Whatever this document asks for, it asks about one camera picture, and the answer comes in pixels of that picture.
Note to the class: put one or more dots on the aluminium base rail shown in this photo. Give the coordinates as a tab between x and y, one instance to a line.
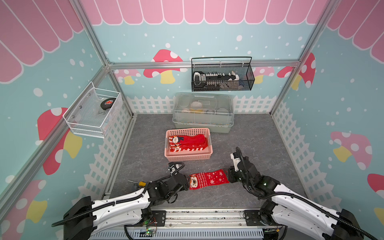
229	218

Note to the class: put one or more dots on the white wire wall basket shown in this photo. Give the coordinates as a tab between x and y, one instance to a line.
85	117

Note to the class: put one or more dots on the black wire wall basket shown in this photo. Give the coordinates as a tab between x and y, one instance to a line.
222	74

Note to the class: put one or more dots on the pink perforated plastic basket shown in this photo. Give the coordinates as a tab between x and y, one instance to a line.
188	155

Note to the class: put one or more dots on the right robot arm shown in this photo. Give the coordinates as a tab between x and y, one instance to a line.
283	206

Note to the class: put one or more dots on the yellow handled screwdriver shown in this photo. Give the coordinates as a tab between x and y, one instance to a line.
139	184

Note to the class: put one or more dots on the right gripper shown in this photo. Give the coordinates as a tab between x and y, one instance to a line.
231	174

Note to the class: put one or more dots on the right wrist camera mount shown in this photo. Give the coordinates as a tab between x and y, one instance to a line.
237	159

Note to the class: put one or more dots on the black red tape measure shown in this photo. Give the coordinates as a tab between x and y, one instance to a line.
108	103

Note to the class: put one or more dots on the plain red snowman sock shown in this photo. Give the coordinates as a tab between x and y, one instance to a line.
187	143

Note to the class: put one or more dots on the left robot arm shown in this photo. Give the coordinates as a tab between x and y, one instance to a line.
87	218

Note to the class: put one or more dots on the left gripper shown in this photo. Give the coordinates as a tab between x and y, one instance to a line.
186	186

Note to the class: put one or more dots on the clear lidded storage box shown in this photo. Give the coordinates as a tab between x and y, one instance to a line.
212	111

